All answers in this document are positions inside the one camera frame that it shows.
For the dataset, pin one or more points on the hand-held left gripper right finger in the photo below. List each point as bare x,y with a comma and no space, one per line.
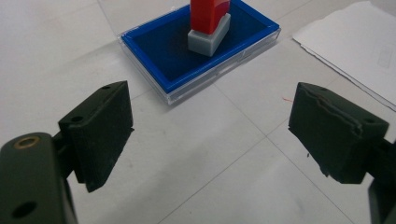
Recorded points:
333,140

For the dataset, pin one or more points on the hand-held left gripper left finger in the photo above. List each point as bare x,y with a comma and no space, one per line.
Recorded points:
99,133

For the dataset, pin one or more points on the white paper sheet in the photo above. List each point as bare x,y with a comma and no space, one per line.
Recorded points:
358,43

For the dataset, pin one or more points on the blue ink pad clear case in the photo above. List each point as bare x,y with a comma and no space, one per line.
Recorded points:
162,49

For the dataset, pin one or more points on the red stamp grey base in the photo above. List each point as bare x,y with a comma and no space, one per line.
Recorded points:
208,18

